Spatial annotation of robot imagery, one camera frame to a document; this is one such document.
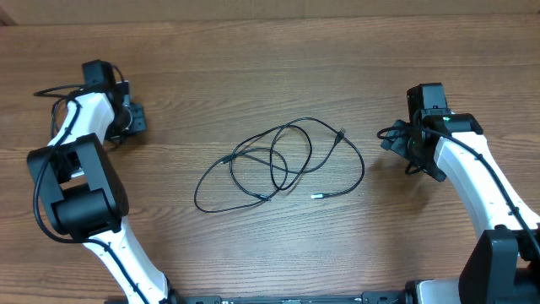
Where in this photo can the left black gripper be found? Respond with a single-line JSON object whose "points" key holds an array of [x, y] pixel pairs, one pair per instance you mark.
{"points": [[139, 122]]}

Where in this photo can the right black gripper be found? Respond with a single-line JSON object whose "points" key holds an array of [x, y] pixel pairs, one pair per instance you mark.
{"points": [[397, 141]]}

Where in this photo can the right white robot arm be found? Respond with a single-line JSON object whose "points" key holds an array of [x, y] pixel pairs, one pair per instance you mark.
{"points": [[504, 265]]}

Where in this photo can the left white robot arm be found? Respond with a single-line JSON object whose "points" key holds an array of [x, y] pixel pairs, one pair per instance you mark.
{"points": [[78, 197]]}

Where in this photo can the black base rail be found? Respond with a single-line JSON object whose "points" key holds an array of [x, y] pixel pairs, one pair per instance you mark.
{"points": [[367, 297]]}

